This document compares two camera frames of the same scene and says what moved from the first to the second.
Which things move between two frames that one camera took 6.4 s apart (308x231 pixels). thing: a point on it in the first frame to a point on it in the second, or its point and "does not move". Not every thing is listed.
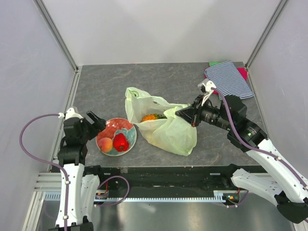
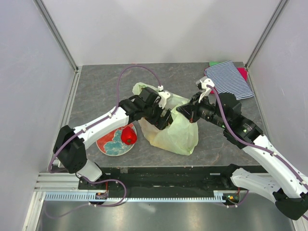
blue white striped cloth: x=227 y=77 does not move
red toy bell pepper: x=120 y=143 to x=128 y=135
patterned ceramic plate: x=118 y=137 does not move
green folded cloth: x=211 y=63 does not move
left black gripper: x=98 y=122 to x=160 y=122
